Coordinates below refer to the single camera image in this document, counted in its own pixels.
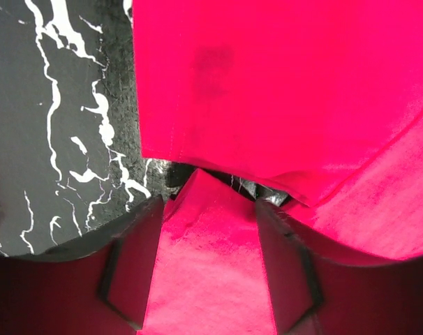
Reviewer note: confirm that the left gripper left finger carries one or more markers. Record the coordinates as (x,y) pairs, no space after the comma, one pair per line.
(125,285)

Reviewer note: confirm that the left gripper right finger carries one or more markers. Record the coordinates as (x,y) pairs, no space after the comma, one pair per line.
(294,288)

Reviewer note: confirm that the magenta t shirt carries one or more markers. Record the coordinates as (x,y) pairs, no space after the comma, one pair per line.
(313,106)

